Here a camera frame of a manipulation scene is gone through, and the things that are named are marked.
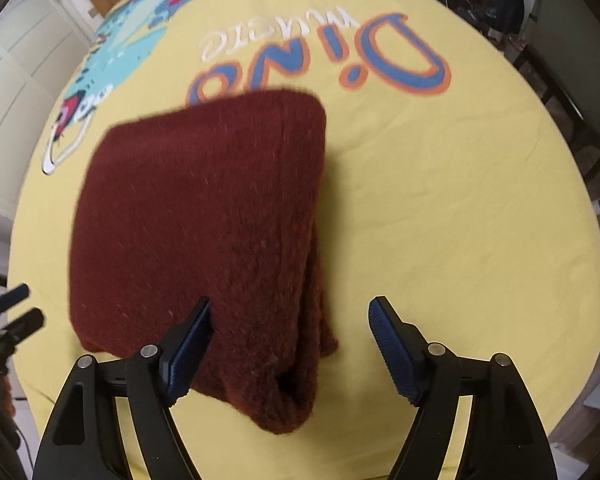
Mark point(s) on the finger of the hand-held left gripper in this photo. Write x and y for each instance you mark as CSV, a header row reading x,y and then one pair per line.
x,y
15,294
30,319

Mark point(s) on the yellow printed bedsheet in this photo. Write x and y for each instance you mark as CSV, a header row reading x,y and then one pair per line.
x,y
455,210

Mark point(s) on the grey chair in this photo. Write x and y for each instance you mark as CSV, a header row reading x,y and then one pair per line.
x,y
575,60

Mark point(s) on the black bag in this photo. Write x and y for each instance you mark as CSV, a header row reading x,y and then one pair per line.
x,y
505,5

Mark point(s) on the maroon knit sweater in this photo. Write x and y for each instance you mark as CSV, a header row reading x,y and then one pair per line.
x,y
205,210

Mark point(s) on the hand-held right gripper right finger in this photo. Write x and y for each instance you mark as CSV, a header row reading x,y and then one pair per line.
x,y
395,355

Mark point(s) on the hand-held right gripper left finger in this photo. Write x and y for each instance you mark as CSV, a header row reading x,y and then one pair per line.
x,y
190,355

